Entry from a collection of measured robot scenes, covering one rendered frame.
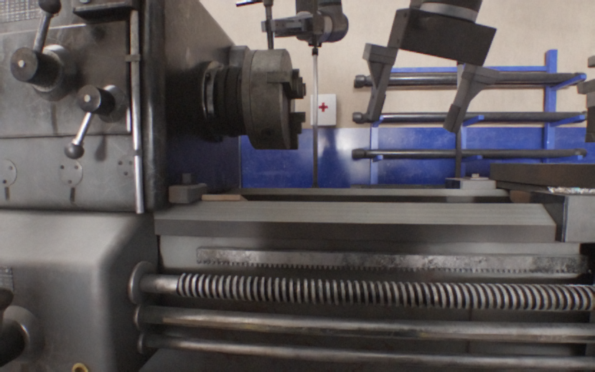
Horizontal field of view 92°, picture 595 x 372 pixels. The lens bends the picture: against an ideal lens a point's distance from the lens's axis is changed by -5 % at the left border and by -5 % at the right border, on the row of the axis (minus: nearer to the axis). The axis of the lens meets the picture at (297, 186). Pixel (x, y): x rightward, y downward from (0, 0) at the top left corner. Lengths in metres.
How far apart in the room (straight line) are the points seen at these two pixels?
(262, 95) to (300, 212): 0.28
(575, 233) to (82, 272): 0.80
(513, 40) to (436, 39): 4.10
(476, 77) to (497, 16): 4.06
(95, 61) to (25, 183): 0.29
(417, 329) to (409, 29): 0.45
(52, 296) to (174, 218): 0.23
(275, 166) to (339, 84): 1.27
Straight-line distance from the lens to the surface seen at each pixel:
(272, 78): 0.70
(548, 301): 0.63
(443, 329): 0.58
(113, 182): 0.67
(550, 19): 4.86
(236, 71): 0.80
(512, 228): 0.64
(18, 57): 0.73
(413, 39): 0.46
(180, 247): 0.67
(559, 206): 0.67
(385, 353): 0.59
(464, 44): 0.50
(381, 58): 0.46
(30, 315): 0.67
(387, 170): 3.85
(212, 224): 0.60
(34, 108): 0.78
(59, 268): 0.60
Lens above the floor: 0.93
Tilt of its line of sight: 4 degrees down
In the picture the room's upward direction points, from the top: straight up
